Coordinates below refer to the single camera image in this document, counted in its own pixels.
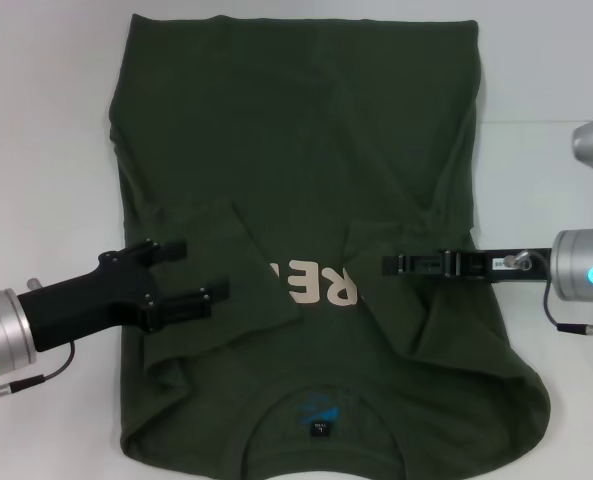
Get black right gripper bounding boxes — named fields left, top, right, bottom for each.
left=381, top=247, right=555, bottom=285

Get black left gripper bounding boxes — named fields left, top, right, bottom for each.
left=16, top=239, right=231, bottom=352

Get dark green FREE t-shirt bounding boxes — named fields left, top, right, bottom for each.
left=106, top=13, right=550, bottom=480

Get left arm cable with plug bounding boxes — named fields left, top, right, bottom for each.
left=0, top=344, right=78, bottom=412

